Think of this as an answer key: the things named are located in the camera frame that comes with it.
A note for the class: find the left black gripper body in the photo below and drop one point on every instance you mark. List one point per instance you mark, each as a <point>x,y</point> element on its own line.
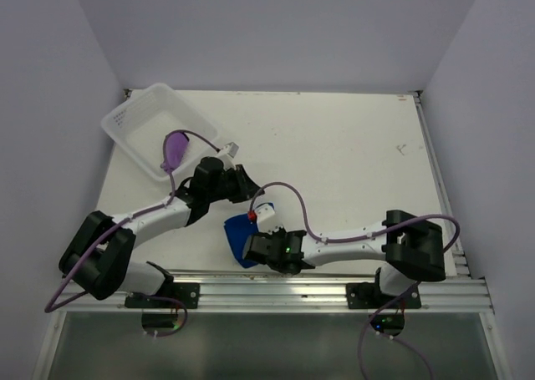
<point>226,187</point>

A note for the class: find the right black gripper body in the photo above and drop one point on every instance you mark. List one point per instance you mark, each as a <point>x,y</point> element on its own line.
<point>279,233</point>

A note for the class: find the blue towel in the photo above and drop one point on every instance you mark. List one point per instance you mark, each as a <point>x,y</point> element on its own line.
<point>239,227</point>

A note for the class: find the purple towel black trim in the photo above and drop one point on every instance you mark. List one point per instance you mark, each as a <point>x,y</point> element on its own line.
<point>174,148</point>

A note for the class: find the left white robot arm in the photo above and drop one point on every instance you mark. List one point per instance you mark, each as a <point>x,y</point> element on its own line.
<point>98,257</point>

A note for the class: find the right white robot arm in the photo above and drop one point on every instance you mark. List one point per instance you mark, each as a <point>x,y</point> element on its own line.
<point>410,247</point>

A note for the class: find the white plastic basket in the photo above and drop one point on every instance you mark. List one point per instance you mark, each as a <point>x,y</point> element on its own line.
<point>139,125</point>

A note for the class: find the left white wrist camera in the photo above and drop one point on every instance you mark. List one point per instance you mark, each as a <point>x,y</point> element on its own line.
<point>228,151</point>

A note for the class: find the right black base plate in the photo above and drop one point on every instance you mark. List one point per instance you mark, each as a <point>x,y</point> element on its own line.
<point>368,296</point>

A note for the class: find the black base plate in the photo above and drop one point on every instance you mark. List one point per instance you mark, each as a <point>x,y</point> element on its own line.
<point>368,296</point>
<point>187,293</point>

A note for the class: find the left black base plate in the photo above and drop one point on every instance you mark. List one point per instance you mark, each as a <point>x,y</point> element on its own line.
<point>187,293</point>

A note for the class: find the right side aluminium rail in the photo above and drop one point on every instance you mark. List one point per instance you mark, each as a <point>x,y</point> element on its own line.
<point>458,254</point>

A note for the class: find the aluminium mounting rail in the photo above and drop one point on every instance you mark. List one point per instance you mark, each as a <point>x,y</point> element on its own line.
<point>263,293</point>

